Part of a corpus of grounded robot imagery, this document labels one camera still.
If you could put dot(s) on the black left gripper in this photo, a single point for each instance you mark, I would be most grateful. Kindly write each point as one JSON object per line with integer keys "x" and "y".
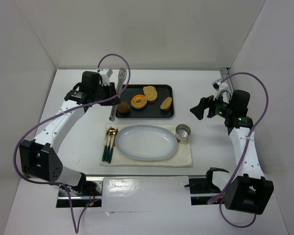
{"x": 107, "y": 93}

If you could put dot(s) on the orange bagel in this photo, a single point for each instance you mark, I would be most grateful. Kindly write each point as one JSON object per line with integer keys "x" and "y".
{"x": 139, "y": 101}

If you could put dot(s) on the metal tongs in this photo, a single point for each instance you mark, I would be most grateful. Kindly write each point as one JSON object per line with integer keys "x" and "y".
{"x": 121, "y": 78}

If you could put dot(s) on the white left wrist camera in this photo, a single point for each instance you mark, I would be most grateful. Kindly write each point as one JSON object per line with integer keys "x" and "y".
{"x": 105, "y": 75}

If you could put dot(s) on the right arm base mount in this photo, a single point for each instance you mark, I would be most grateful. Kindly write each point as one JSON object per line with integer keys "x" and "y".
{"x": 203, "y": 188}

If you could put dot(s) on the gold knife green handle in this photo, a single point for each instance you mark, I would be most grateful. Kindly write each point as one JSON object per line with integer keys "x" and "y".
{"x": 113, "y": 147}

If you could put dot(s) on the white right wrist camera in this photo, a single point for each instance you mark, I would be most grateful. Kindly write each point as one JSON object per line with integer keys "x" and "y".
{"x": 221, "y": 87}

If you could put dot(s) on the oval light blue plate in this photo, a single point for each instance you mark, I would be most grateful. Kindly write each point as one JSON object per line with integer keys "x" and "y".
{"x": 146, "y": 142}

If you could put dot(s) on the small bread slice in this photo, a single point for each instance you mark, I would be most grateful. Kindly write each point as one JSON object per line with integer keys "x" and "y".
{"x": 166, "y": 104}

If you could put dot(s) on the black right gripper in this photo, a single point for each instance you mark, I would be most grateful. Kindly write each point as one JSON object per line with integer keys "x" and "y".
{"x": 210, "y": 107}

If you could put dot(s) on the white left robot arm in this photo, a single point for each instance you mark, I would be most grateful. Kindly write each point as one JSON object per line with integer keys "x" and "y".
{"x": 39, "y": 156}

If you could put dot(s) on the large bread slice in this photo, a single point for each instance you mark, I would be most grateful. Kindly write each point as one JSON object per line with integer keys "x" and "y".
{"x": 150, "y": 93}

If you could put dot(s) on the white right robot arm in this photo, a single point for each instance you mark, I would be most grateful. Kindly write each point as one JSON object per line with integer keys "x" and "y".
{"x": 247, "y": 190}

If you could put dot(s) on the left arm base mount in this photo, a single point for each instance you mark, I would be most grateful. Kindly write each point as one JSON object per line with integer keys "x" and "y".
{"x": 91, "y": 194}

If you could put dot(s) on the brown chocolate croissant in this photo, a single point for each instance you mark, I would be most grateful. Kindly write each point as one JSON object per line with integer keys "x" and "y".
{"x": 123, "y": 107}

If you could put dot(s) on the steel cup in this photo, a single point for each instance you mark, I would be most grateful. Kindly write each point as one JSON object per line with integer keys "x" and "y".
{"x": 182, "y": 133}

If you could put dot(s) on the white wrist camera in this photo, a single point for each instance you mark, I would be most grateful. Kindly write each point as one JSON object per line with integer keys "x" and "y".
{"x": 221, "y": 87}
{"x": 105, "y": 75}

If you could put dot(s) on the gold spoon green handle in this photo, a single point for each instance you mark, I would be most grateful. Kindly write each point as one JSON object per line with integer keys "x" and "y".
{"x": 106, "y": 145}

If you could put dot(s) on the black baking tray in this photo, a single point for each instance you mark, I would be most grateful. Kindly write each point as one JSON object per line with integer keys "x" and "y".
{"x": 151, "y": 110}

